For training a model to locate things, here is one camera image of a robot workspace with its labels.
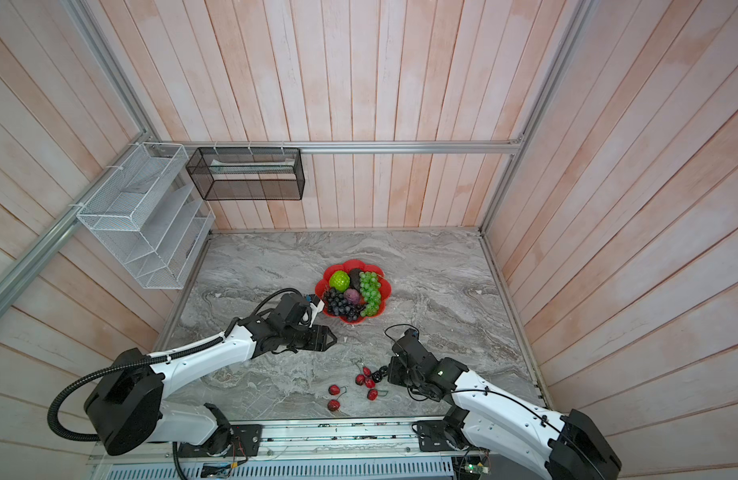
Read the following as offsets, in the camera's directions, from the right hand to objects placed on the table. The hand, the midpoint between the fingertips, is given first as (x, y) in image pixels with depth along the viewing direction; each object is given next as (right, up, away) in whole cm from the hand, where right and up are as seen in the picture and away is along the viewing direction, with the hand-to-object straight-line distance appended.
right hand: (387, 370), depth 83 cm
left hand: (-17, +7, 0) cm, 18 cm away
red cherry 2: (-15, -7, -5) cm, 17 cm away
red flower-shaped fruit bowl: (-20, +23, +16) cm, 35 cm away
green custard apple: (-15, +24, +15) cm, 32 cm away
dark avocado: (-10, +25, +16) cm, 31 cm away
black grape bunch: (-16, +18, +8) cm, 25 cm away
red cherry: (-15, -4, -3) cm, 16 cm away
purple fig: (-10, +20, +12) cm, 25 cm away
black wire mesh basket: (-48, +62, +22) cm, 82 cm away
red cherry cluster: (-6, -2, -1) cm, 6 cm away
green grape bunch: (-5, +21, +12) cm, 24 cm away
